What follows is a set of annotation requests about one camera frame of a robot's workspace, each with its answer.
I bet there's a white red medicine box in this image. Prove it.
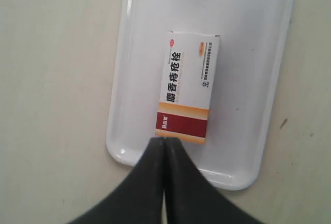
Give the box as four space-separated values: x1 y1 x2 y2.
155 31 221 144

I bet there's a white plastic tray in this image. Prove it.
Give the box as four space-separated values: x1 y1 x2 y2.
106 0 293 190

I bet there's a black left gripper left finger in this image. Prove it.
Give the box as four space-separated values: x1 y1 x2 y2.
70 138 165 223

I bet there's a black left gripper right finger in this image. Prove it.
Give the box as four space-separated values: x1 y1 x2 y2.
164 138 261 223

